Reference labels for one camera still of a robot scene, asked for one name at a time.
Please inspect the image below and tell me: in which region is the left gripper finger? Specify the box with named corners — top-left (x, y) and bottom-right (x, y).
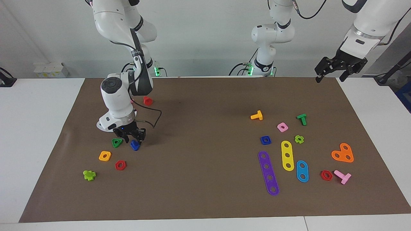
top-left (339, 64), bottom-right (360, 82)
top-left (315, 58), bottom-right (333, 83)

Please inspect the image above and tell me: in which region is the black stand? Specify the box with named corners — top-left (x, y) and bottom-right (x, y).
top-left (373, 51), bottom-right (411, 85)

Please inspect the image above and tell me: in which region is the blue crate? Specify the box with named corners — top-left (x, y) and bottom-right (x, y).
top-left (395, 80), bottom-right (411, 113)

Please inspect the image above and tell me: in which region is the brown table mat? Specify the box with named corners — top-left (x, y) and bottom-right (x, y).
top-left (19, 77), bottom-right (411, 223)

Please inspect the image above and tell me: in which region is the orange heart-shaped plate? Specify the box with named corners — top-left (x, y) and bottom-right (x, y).
top-left (331, 143), bottom-right (354, 163)

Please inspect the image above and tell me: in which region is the yellow three-hole plate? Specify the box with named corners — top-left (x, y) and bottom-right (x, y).
top-left (281, 141), bottom-right (295, 171)

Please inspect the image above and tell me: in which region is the white cardboard box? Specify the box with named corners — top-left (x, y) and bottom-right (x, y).
top-left (33, 62), bottom-right (70, 78)

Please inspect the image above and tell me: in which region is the blue two-hole plate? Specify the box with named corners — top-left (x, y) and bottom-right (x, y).
top-left (296, 160), bottom-right (309, 183)

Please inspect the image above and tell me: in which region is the purple four-hole plate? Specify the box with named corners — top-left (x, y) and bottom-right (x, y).
top-left (258, 151), bottom-right (280, 196)

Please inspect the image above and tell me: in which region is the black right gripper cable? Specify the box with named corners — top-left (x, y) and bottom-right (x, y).
top-left (130, 98), bottom-right (162, 129)

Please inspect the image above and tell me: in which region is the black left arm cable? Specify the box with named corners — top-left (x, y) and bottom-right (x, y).
top-left (294, 0), bottom-right (411, 45)

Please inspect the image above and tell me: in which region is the black clamp with cable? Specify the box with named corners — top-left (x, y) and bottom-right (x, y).
top-left (0, 67), bottom-right (17, 88)

